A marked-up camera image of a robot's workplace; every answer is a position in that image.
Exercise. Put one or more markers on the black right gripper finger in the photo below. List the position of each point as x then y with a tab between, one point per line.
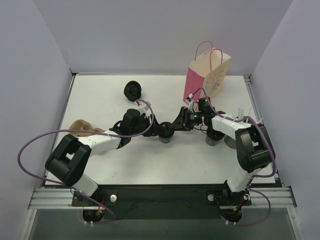
179	128
180	120

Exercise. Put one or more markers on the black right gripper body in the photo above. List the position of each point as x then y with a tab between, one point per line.
184	119

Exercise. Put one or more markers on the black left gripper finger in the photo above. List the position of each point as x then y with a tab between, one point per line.
155	124
153	132

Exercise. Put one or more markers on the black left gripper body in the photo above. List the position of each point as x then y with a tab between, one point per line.
152	125

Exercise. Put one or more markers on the black plastic cup lid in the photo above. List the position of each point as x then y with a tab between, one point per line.
166	128

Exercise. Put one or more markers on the black paper coffee cup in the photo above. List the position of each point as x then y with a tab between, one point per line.
166	138

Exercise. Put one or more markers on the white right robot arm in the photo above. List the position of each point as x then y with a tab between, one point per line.
252	144

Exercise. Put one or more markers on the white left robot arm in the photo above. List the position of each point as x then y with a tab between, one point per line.
68	160

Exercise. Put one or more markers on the stack of black cup lids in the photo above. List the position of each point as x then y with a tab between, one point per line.
132	91

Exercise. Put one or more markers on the grey cylindrical utensil holder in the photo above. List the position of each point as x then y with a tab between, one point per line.
231	140

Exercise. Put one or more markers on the white plastic fork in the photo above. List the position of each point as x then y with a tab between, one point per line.
249	112

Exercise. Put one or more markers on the pink cream paper bag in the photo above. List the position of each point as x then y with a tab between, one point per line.
207	70

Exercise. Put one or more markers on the brown cardboard cup carrier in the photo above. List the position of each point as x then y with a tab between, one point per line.
82	125

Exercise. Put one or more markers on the white plastic spoon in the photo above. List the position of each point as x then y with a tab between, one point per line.
260	121

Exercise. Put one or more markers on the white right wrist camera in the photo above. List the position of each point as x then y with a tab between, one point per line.
191	98

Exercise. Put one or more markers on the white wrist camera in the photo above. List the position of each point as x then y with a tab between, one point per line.
191	98
143	107

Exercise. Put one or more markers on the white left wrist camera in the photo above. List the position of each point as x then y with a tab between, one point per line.
143	107

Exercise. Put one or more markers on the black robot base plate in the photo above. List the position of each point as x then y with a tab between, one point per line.
163	202

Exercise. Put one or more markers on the aluminium frame rail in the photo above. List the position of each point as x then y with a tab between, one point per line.
61	199

